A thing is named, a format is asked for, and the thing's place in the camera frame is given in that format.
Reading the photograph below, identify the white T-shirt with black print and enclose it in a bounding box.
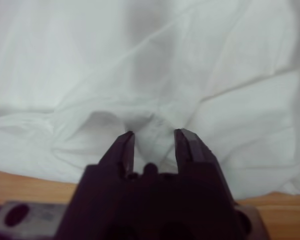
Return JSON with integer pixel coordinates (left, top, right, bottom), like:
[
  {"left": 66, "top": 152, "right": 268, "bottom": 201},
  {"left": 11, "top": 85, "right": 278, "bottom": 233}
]
[{"left": 0, "top": 0, "right": 300, "bottom": 198}]

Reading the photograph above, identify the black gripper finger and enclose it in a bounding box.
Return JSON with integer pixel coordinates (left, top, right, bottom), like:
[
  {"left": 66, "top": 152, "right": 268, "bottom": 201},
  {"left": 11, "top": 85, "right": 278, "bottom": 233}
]
[
  {"left": 174, "top": 128, "right": 221, "bottom": 176},
  {"left": 98, "top": 130, "right": 136, "bottom": 180}
]

